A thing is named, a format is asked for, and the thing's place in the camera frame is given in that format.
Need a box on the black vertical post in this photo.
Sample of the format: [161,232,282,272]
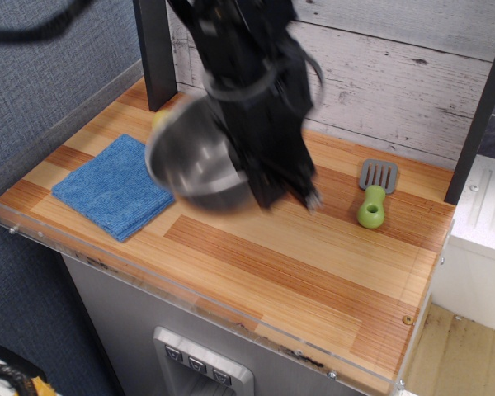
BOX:
[133,0,177,111]
[444,58,495,205]

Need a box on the yellow tape object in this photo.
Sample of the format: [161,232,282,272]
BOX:
[14,377,60,396]

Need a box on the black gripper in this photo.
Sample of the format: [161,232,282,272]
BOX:
[205,61,325,214]

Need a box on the black vertical post left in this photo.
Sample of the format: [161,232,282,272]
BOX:
[133,0,177,111]

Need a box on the grey spatula green handle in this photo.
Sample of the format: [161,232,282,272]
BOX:
[356,158,398,229]

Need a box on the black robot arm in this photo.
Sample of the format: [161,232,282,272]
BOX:
[170,1,322,210]

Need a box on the white side cabinet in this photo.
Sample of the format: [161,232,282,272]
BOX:
[430,155,495,330]

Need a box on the black vertical post right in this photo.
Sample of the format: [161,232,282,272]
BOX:
[444,58,495,205]

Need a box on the blue folded cloth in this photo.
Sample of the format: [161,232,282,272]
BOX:
[51,134,175,242]

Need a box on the stainless steel bowl pan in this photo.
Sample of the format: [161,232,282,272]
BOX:
[145,97,255,213]

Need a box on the yellow potato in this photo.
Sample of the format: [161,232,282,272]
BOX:
[151,109,171,130]

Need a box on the grey cabinet with buttons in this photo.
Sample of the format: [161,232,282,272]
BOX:
[64,257,358,395]

